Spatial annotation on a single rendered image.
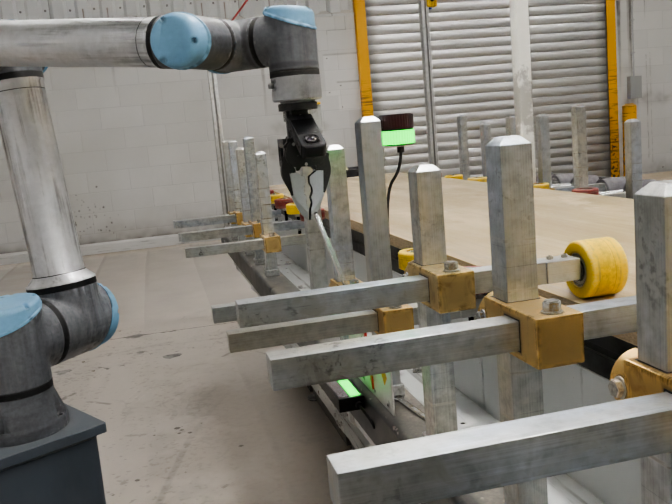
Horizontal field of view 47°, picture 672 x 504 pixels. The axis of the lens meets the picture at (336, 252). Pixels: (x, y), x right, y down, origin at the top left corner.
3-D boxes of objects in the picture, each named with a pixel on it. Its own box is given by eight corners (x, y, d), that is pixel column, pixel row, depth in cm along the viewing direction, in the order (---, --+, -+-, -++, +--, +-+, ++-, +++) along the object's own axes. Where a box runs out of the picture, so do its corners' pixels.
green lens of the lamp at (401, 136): (385, 145, 124) (384, 131, 124) (374, 145, 130) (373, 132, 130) (420, 142, 126) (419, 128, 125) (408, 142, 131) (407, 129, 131)
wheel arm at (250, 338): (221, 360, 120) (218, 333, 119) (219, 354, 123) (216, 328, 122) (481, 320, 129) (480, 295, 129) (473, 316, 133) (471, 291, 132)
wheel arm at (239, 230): (182, 245, 264) (180, 232, 264) (181, 243, 268) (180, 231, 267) (306, 230, 274) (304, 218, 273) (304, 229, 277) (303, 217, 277)
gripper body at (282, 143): (317, 166, 148) (312, 102, 146) (328, 168, 139) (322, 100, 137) (278, 170, 146) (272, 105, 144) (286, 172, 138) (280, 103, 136)
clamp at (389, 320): (385, 342, 122) (383, 311, 122) (362, 323, 135) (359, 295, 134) (419, 337, 124) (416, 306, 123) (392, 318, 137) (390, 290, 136)
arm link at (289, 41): (275, 12, 144) (323, 4, 139) (281, 80, 146) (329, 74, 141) (249, 6, 135) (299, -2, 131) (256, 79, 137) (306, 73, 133)
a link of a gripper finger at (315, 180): (320, 215, 147) (316, 167, 146) (327, 218, 142) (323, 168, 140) (304, 217, 147) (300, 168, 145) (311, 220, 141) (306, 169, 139)
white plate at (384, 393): (391, 416, 123) (387, 356, 122) (349, 370, 148) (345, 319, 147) (395, 415, 123) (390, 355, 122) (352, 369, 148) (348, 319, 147)
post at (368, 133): (382, 402, 131) (359, 117, 124) (376, 396, 135) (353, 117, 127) (402, 399, 132) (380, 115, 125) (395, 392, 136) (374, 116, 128)
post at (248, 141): (257, 271, 276) (243, 136, 268) (256, 270, 279) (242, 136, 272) (267, 270, 277) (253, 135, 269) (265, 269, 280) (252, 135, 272)
